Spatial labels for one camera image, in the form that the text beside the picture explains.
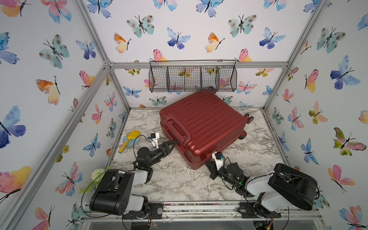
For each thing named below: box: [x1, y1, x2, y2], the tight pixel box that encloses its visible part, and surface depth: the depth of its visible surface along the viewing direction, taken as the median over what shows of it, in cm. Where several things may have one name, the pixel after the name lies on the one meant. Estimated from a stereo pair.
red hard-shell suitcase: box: [159, 91, 254, 171], surface depth 84 cm
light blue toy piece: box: [122, 136, 140, 151], surface depth 103 cm
